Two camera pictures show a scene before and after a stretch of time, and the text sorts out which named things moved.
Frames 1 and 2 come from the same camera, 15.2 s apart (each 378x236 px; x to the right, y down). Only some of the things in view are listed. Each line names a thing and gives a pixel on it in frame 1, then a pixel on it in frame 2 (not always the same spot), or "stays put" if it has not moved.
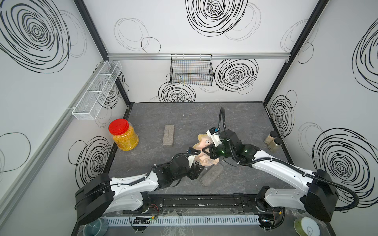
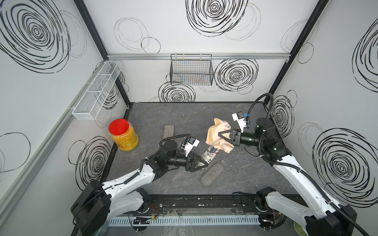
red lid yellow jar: x=124 y=133 stays put
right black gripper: x=211 y=152 → x=233 y=136
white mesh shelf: x=91 y=103 stays put
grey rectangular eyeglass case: x=168 y=135 stays put
